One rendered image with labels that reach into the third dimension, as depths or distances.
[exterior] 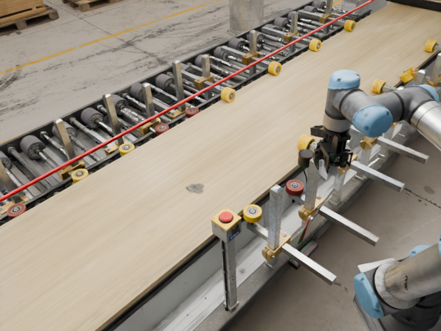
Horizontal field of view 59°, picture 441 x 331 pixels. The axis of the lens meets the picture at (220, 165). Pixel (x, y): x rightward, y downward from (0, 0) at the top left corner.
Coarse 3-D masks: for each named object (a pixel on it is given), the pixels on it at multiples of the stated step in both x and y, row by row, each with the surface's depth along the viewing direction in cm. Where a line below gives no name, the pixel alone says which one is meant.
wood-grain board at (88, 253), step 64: (320, 64) 267; (384, 64) 263; (192, 128) 216; (256, 128) 213; (64, 192) 181; (128, 192) 179; (192, 192) 177; (256, 192) 175; (0, 256) 155; (64, 256) 153; (128, 256) 152; (0, 320) 134; (64, 320) 132
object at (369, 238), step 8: (296, 200) 179; (328, 216) 169; (336, 216) 167; (336, 224) 168; (344, 224) 164; (352, 224) 164; (352, 232) 163; (360, 232) 160; (368, 232) 160; (368, 240) 159; (376, 240) 156
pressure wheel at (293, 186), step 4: (292, 180) 179; (296, 180) 179; (288, 184) 177; (292, 184) 178; (296, 184) 176; (300, 184) 177; (288, 188) 175; (292, 188) 175; (296, 188) 175; (300, 188) 175; (288, 192) 177; (292, 192) 175; (296, 192) 174; (300, 192) 175; (292, 200) 183
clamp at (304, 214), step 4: (316, 196) 175; (316, 200) 174; (320, 200) 173; (316, 204) 172; (320, 204) 173; (304, 208) 170; (316, 208) 171; (300, 212) 170; (304, 212) 169; (308, 212) 169; (312, 212) 170; (300, 216) 172; (304, 216) 169; (308, 216) 169; (304, 220) 171
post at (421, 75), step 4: (420, 72) 206; (424, 72) 205; (420, 76) 207; (424, 76) 206; (416, 80) 209; (420, 80) 208; (424, 80) 209; (416, 84) 210; (420, 84) 209; (404, 124) 227; (404, 128) 228; (408, 128) 229; (400, 132) 232; (404, 132) 230
